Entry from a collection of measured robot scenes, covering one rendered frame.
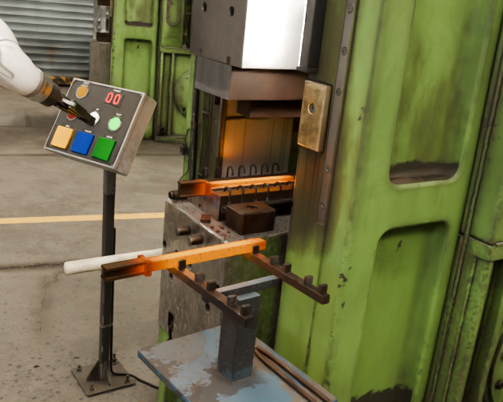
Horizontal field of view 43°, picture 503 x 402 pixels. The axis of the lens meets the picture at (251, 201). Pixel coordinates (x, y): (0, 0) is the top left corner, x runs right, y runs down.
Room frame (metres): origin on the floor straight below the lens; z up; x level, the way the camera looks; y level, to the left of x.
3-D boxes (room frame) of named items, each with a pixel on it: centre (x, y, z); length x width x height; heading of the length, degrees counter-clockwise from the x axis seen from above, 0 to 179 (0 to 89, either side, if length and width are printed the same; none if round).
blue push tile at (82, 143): (2.15, 0.60, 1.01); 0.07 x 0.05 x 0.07; 60
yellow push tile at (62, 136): (2.20, 0.68, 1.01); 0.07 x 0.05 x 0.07; 60
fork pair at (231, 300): (1.22, -0.08, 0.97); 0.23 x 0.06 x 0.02; 129
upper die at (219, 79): (1.97, -0.03, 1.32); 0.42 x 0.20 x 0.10; 125
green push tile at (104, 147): (2.10, 0.51, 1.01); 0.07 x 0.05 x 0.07; 60
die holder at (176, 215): (1.93, -0.06, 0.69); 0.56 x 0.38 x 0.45; 125
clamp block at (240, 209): (1.73, 0.00, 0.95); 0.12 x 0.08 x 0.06; 125
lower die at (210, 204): (1.97, -0.03, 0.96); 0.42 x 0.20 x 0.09; 125
